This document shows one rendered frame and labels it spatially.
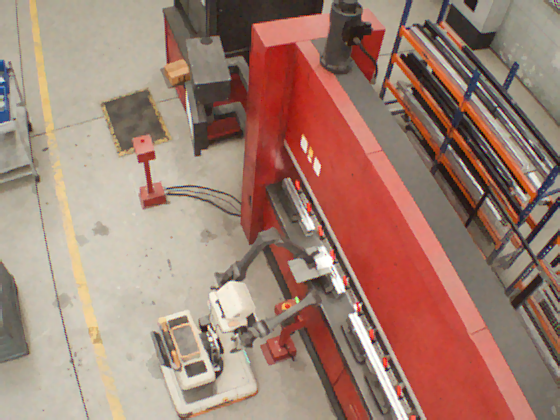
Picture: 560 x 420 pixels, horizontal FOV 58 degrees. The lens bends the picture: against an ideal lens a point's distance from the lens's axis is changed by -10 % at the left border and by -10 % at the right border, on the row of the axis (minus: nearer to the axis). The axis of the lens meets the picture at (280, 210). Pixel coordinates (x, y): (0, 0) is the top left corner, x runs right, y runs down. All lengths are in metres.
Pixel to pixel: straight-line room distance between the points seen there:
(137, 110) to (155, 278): 2.11
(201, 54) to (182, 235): 1.97
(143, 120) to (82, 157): 0.80
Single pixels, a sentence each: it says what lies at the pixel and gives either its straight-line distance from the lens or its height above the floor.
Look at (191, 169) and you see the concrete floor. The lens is 5.64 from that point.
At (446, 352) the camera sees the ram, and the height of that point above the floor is 1.99.
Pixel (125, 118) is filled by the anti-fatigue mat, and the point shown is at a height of 0.01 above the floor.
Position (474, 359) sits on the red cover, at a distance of 2.51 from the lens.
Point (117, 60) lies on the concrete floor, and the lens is 6.99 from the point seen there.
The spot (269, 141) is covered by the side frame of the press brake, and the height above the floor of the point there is 1.40.
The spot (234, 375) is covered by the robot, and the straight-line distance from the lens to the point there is 4.30.
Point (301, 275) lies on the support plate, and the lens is 3.87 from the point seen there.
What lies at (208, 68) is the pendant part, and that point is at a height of 1.95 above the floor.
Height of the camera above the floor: 4.38
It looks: 55 degrees down
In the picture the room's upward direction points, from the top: 9 degrees clockwise
